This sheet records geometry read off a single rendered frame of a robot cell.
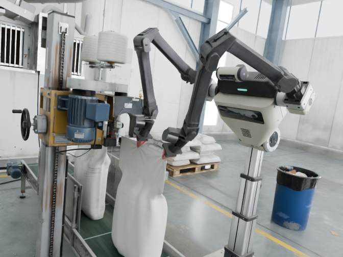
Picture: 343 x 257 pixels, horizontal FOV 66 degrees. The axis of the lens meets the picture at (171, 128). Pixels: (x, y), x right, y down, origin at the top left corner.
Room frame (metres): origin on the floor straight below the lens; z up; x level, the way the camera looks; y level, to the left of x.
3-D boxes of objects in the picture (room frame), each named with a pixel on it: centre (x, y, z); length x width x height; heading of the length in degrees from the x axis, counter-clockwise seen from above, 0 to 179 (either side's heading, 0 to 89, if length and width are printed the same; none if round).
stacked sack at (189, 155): (4.60, -0.21, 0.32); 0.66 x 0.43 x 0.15; 132
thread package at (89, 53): (1.72, 0.55, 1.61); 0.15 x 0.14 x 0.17; 40
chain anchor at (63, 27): (1.51, 0.65, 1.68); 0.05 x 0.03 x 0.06; 130
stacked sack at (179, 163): (4.71, -0.04, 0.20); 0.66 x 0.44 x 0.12; 40
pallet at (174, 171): (4.96, -0.29, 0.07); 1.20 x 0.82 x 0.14; 132
